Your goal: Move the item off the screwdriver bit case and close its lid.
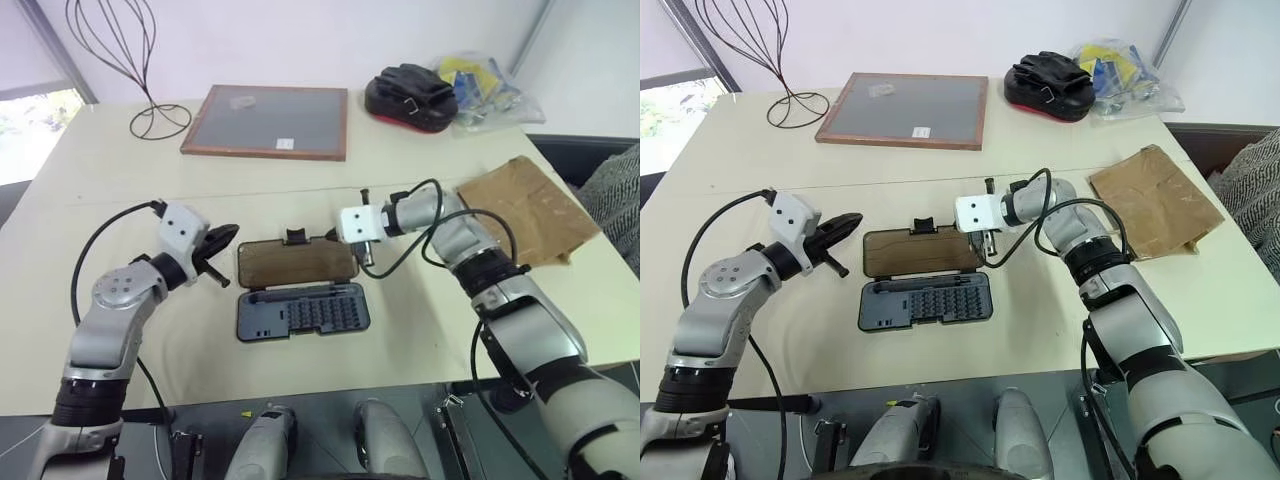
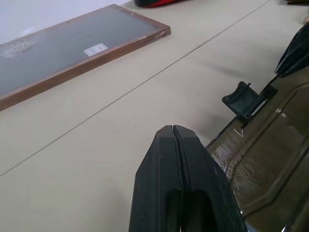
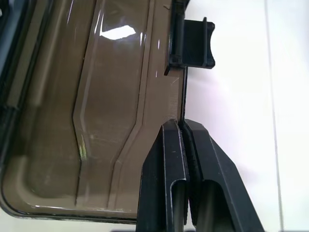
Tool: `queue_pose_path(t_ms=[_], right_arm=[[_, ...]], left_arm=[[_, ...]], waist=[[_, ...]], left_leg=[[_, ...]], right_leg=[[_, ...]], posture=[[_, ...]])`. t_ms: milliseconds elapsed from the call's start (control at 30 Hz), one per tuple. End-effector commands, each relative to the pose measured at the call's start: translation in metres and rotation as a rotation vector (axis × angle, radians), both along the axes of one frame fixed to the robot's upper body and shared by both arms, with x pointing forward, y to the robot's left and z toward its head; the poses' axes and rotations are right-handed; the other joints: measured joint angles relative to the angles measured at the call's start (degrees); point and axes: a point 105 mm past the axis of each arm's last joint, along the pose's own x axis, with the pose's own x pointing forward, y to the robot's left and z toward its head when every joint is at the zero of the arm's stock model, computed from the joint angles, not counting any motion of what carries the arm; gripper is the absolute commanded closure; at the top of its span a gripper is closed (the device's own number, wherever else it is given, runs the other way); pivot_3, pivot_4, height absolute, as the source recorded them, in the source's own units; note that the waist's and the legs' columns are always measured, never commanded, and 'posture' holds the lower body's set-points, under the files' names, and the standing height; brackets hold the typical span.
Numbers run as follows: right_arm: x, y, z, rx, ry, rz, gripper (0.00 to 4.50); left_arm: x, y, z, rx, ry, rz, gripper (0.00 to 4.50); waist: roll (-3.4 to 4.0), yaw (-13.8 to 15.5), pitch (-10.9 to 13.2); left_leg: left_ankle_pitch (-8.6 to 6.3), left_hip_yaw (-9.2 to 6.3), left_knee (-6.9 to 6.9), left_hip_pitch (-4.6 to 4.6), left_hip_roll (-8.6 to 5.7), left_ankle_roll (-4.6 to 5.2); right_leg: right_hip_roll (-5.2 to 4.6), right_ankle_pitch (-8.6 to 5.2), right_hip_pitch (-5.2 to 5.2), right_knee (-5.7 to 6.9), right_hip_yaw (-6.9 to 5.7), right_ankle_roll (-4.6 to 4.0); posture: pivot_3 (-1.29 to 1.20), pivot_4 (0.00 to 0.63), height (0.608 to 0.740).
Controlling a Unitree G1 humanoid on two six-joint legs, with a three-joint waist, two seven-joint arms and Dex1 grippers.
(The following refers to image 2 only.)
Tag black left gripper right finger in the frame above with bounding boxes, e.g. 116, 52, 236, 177
173, 124, 248, 232

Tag red and black object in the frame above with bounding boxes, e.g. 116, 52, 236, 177
133, 0, 181, 9

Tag smoky transparent screwdriver bit case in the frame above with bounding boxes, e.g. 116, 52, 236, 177
205, 72, 309, 232

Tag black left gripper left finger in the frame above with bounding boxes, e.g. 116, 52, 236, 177
128, 125, 182, 232

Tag wooden framed chalkboard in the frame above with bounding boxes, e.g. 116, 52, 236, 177
0, 3, 171, 112

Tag black glossy ribbed item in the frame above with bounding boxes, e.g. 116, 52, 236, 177
274, 23, 309, 78

